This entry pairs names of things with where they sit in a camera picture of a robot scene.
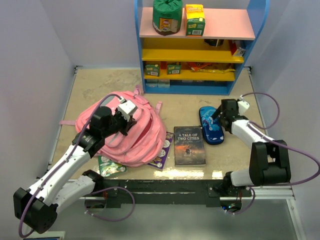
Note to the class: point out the green coin book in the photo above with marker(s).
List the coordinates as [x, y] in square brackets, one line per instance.
[108, 168]

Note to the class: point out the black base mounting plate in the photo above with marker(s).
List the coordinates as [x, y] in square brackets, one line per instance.
[210, 193]

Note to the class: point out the blue dinosaur pencil case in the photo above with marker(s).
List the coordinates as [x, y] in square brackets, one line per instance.
[211, 128]

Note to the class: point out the green cylindrical package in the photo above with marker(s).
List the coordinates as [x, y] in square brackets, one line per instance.
[167, 16]

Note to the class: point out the blue kids shelf unit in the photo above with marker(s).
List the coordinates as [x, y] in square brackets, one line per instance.
[225, 24]

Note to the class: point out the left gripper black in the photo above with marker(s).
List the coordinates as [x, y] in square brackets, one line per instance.
[127, 124]

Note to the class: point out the pink student backpack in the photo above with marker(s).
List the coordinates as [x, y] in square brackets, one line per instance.
[144, 140]

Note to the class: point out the orange snack packet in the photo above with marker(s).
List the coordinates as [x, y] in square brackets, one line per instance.
[197, 66]

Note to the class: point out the green box right lower shelf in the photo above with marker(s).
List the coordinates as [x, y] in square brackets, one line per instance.
[173, 68]

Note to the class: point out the yellow snack packet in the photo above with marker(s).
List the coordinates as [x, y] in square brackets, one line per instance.
[217, 71]

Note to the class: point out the black object middle shelf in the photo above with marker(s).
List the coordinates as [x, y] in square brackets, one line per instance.
[214, 42]

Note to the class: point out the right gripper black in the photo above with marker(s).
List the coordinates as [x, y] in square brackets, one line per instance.
[217, 113]

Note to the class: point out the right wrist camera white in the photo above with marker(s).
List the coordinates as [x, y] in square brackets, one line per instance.
[243, 105]

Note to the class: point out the red white box on shelf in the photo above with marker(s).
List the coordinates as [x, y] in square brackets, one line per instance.
[237, 48]

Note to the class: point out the Tale of Two Cities book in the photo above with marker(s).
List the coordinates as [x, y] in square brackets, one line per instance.
[189, 150]

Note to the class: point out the purple coin book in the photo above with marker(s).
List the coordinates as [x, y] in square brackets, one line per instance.
[159, 162]

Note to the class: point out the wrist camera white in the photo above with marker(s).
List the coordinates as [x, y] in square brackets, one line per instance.
[243, 105]
[127, 109]

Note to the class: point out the yellow green box top shelf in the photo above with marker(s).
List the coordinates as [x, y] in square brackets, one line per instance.
[194, 20]

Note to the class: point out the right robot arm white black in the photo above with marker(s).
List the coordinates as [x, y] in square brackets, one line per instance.
[269, 159]

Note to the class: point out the green box left lower shelf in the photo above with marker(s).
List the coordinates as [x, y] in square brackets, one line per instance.
[152, 69]

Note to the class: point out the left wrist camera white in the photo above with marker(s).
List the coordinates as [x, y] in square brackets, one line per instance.
[127, 109]

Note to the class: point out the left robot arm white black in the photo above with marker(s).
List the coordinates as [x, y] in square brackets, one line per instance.
[38, 207]

